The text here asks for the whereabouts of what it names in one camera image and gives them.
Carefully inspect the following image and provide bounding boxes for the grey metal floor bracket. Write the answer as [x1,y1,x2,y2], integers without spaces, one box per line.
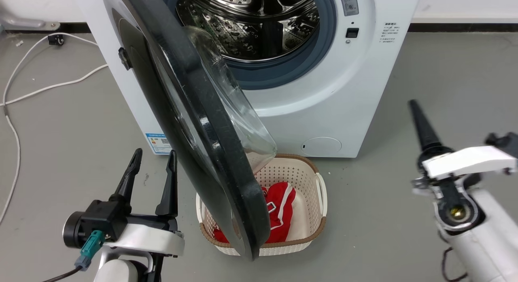
[0,7,61,32]

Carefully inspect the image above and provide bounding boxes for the cream plastic laundry basket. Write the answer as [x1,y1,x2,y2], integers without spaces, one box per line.
[196,154,328,257]

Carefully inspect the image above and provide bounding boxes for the white power cable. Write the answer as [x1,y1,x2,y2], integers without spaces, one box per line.
[0,64,109,107]
[0,32,99,225]

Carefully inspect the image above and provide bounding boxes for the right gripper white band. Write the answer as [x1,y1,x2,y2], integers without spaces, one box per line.
[408,99,518,189]

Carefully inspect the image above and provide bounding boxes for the steel washing machine drum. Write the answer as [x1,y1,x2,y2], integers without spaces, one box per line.
[176,0,321,62]

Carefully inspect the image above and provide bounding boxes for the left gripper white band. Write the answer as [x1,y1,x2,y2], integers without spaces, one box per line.
[105,148,185,259]

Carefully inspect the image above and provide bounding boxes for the teal camera cable connector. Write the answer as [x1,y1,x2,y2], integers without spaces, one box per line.
[74,230,107,272]

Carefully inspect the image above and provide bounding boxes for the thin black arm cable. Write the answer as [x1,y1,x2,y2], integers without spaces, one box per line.
[40,266,83,282]
[441,247,468,282]

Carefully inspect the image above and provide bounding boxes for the white front-load washing machine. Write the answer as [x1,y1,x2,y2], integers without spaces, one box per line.
[74,0,422,158]

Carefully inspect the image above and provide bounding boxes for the grey-blue rubber door gasket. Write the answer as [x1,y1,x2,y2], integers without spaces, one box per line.
[161,0,338,91]

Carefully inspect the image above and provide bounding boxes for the red garment with white stripes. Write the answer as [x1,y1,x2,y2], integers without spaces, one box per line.
[213,182,297,244]

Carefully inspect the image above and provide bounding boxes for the blue energy label sticker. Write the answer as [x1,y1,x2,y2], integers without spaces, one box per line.
[145,133,173,155]

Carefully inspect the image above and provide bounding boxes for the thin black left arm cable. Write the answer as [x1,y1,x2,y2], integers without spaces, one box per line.
[40,266,83,282]

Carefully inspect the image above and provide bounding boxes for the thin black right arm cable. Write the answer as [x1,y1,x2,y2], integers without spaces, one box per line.
[441,247,468,282]

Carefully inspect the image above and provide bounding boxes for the black round washing machine door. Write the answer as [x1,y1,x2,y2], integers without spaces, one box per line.
[101,0,278,261]

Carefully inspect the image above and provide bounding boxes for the white cloth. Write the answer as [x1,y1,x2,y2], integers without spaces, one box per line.
[287,190,310,241]

